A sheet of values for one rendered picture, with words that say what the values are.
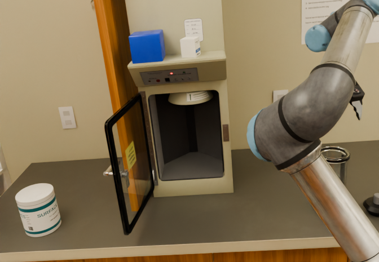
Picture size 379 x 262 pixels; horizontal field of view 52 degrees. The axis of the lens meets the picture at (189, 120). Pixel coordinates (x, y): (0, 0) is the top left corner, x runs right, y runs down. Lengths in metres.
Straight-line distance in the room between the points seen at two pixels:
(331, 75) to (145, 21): 0.74
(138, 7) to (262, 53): 0.69
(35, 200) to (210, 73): 0.74
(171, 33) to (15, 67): 0.93
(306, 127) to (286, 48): 1.06
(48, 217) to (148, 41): 0.72
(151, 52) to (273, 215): 0.71
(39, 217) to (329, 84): 1.08
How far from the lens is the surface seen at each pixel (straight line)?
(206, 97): 1.46
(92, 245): 1.43
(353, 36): 0.97
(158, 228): 1.43
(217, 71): 1.32
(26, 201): 1.48
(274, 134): 0.85
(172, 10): 1.36
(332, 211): 0.91
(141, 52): 1.28
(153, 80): 1.36
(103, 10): 1.30
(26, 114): 2.10
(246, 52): 1.82
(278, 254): 1.42
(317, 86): 0.81
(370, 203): 1.50
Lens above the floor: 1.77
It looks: 21 degrees down
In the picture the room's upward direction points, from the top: 6 degrees counter-clockwise
